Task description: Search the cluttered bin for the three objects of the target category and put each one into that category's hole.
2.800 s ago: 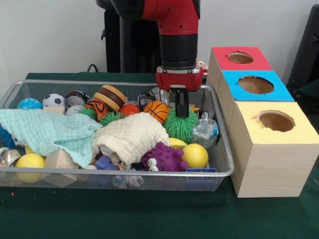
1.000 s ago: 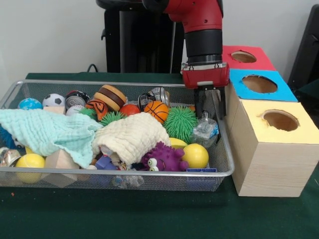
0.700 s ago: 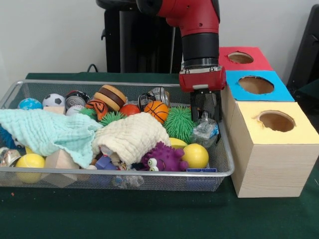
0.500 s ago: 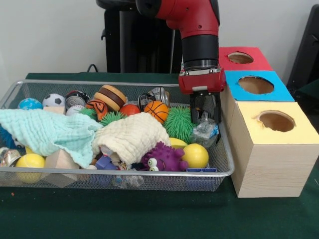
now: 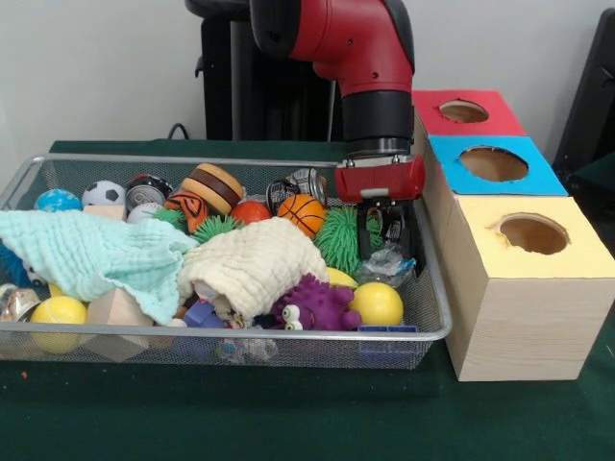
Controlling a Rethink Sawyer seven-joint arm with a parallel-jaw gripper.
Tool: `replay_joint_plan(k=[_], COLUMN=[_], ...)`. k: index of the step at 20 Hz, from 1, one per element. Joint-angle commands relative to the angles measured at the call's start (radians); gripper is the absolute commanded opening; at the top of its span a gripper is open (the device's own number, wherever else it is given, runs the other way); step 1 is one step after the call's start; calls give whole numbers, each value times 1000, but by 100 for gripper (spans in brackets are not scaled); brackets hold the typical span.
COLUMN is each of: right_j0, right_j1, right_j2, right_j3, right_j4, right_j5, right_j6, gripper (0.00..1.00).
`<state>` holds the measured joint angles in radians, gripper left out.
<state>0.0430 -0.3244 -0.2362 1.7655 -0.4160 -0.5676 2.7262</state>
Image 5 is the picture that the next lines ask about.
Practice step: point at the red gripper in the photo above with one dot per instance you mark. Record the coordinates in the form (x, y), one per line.
(379, 180)

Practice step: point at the crushed bottle with blue label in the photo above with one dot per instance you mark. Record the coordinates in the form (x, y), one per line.
(384, 264)

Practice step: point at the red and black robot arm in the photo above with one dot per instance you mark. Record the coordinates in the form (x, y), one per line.
(355, 38)

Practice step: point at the wooden box with three holes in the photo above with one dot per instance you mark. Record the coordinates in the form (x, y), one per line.
(528, 326)

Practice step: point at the large green spiky ball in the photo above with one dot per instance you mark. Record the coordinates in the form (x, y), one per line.
(341, 235)

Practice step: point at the yellow ball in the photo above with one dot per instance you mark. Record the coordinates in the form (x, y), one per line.
(377, 303)
(57, 312)

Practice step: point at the purple rubber toy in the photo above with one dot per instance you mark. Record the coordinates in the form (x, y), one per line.
(314, 305)

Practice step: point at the cream white cloth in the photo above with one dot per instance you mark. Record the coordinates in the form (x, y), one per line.
(254, 259)

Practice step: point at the toy burger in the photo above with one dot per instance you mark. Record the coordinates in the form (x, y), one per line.
(214, 187)

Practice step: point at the dark green tablecloth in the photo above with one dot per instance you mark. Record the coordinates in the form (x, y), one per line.
(288, 413)

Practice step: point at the black upright panel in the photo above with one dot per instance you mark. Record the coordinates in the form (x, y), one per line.
(596, 96)

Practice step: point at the black and white football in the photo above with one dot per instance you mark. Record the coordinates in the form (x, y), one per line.
(103, 192)

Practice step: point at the mint green cloth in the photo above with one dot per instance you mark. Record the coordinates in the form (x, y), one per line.
(96, 249)

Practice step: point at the blue globe ball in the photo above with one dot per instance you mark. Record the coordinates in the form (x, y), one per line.
(57, 199)

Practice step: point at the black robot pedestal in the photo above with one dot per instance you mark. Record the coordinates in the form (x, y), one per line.
(269, 96)

